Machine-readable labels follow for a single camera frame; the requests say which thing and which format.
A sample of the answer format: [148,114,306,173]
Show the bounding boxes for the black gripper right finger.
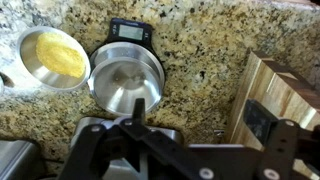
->
[243,99,320,180]

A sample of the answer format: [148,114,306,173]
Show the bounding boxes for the wooden cutting board light inlays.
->
[224,49,320,180]

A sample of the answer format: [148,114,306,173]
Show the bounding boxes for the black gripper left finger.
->
[58,98,214,180]

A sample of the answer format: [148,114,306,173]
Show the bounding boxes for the silver bowl holding yellow grains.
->
[16,25,92,92]

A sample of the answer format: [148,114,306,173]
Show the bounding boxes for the yellow grain pile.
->
[35,32,86,79]

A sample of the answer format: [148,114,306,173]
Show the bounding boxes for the empty silver bowl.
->
[87,41,166,117]

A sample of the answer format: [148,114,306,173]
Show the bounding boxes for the stainless steel panini grill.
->
[0,115,185,180]

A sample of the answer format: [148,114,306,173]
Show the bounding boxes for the black digital kitchen scale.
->
[105,18,158,56]

